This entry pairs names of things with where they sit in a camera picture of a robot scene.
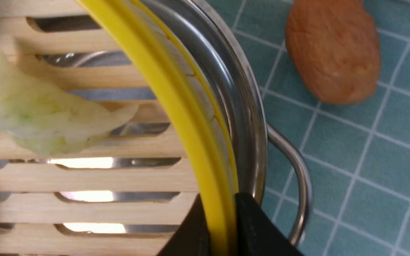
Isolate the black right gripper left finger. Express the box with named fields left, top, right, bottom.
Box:
left=157, top=195, right=211, bottom=256

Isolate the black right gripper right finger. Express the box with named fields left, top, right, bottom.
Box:
left=235, top=193, right=302, bottom=256

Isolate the yellow bamboo steamer basket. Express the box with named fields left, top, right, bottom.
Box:
left=0, top=0, right=238, bottom=256

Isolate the stainless steel pot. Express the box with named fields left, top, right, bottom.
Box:
left=0, top=0, right=313, bottom=246

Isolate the pale cabbage leaf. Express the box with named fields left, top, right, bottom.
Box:
left=0, top=48, right=139, bottom=156

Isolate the brown potato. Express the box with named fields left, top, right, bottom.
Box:
left=285, top=0, right=381, bottom=104

